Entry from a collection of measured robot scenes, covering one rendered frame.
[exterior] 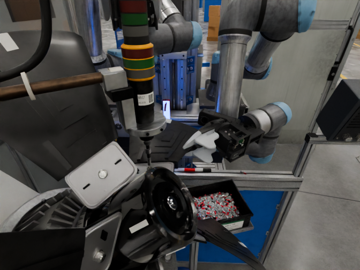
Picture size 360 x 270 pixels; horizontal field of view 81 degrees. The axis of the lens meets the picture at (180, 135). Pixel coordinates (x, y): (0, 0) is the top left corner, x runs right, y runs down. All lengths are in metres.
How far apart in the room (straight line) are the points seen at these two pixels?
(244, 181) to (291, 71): 1.64
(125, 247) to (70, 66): 0.29
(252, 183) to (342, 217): 1.37
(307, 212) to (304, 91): 1.18
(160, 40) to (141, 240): 0.45
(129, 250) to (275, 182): 0.76
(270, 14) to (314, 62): 1.82
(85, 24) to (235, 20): 0.54
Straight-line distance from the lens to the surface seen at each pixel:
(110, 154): 0.34
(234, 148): 0.52
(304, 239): 1.94
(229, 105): 0.65
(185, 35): 0.62
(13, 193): 0.53
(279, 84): 2.40
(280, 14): 0.68
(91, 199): 0.34
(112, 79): 0.29
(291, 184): 1.02
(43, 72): 0.39
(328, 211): 2.22
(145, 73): 0.30
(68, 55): 0.42
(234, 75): 0.65
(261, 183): 0.97
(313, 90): 2.58
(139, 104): 0.32
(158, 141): 0.50
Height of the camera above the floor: 1.47
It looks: 33 degrees down
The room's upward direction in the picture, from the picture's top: straight up
